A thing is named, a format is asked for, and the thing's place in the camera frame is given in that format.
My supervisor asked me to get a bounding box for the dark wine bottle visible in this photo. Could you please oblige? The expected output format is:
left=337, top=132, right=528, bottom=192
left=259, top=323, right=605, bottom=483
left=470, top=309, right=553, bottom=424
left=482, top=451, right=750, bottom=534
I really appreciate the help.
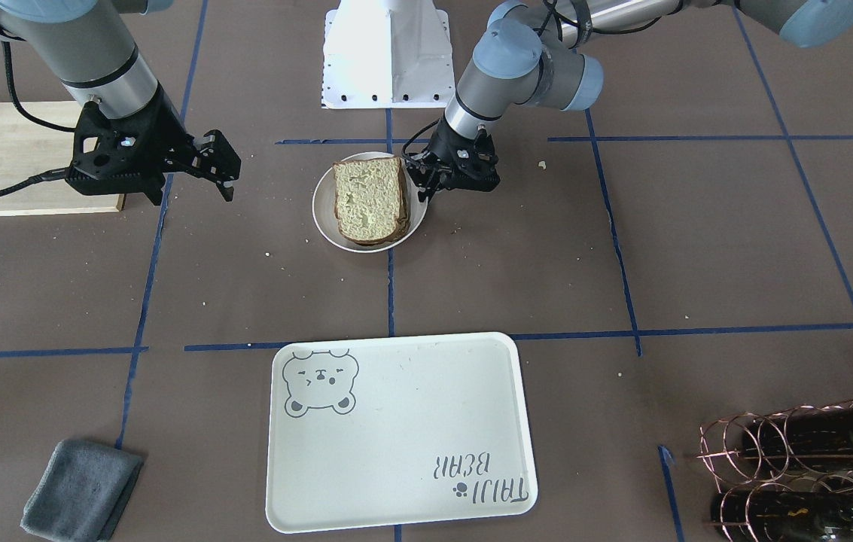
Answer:
left=742, top=408, right=853, bottom=473
left=709, top=483, right=853, bottom=541

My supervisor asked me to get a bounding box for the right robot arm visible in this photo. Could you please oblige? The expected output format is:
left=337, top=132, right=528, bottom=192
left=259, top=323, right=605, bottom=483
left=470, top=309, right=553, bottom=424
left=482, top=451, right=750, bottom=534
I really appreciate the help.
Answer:
left=0, top=1, right=242, bottom=205

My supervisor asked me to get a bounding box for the dark wine bottle lower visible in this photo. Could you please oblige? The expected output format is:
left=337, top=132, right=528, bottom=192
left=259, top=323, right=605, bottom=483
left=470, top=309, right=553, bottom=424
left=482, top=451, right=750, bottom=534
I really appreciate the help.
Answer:
left=709, top=483, right=853, bottom=541

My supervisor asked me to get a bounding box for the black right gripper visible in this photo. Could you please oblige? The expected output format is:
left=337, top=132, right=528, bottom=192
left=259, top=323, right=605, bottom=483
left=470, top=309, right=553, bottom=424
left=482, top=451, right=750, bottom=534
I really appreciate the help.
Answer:
left=65, top=86, right=242, bottom=206

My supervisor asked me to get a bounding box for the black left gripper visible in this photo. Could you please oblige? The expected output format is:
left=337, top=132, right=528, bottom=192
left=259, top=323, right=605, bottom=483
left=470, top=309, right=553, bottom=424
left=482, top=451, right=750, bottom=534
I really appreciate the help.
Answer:
left=404, top=117, right=501, bottom=203

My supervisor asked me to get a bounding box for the white bear serving tray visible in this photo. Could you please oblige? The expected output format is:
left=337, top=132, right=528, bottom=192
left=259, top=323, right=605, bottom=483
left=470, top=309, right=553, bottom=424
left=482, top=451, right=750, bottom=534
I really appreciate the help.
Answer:
left=264, top=332, right=539, bottom=533

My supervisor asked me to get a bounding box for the copper wire bottle rack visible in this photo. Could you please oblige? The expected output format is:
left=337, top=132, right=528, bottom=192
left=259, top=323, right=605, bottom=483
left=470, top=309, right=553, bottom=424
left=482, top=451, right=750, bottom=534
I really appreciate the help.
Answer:
left=696, top=398, right=853, bottom=542

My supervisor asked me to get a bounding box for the white round plate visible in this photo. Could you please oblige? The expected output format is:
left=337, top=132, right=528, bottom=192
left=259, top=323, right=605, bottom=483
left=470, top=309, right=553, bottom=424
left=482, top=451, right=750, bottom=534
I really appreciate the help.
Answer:
left=312, top=152, right=428, bottom=253

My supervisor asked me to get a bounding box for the bread slice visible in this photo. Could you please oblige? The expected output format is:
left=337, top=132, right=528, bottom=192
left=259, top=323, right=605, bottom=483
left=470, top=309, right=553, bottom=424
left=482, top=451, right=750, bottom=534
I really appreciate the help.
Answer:
left=344, top=158, right=408, bottom=246
left=333, top=157, right=409, bottom=246

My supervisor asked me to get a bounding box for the grey folded cloth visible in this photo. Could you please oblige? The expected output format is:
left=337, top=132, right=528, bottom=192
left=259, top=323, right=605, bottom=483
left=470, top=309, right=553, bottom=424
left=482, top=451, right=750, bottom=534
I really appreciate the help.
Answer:
left=20, top=439, right=145, bottom=541

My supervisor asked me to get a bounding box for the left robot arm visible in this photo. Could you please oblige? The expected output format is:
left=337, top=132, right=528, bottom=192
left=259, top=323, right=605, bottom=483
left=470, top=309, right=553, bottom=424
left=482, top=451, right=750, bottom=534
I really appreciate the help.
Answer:
left=403, top=1, right=715, bottom=202

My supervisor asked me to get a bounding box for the dark wine bottle upper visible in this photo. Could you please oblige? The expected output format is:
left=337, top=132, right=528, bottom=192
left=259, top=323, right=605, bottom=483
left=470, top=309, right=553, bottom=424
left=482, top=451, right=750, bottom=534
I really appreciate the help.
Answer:
left=742, top=408, right=853, bottom=473

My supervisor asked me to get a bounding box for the wooden cutting board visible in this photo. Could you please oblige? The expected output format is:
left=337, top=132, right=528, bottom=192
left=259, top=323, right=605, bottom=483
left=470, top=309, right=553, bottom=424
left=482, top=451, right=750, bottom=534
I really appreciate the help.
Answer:
left=0, top=102, right=126, bottom=216

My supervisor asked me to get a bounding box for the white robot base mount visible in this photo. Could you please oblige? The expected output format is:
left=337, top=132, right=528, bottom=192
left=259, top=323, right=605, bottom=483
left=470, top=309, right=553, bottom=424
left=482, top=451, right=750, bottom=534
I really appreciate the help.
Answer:
left=321, top=1, right=455, bottom=110

